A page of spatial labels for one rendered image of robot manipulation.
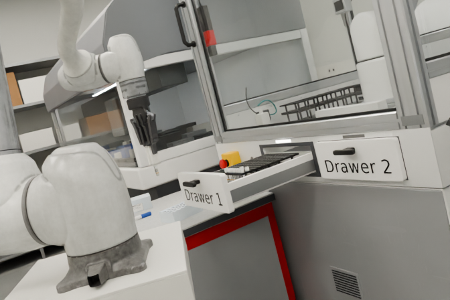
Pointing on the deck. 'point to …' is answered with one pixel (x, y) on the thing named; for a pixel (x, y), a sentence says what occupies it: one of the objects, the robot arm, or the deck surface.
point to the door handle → (181, 25)
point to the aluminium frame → (405, 3)
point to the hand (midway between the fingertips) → (152, 155)
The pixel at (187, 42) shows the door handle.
